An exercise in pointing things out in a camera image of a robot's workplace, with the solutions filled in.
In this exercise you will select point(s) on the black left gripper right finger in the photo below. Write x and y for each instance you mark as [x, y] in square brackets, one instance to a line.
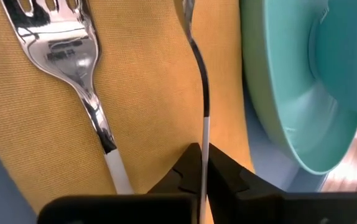
[228, 177]

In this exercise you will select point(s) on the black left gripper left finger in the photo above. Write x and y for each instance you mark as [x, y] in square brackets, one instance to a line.
[181, 177]

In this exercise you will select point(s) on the yellow cloth napkin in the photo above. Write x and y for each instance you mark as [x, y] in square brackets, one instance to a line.
[150, 93]

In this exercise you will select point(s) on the teal plastic plate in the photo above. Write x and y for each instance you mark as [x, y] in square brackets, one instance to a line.
[290, 93]

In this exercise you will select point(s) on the blue plastic bowl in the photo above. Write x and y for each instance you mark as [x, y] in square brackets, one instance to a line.
[346, 46]

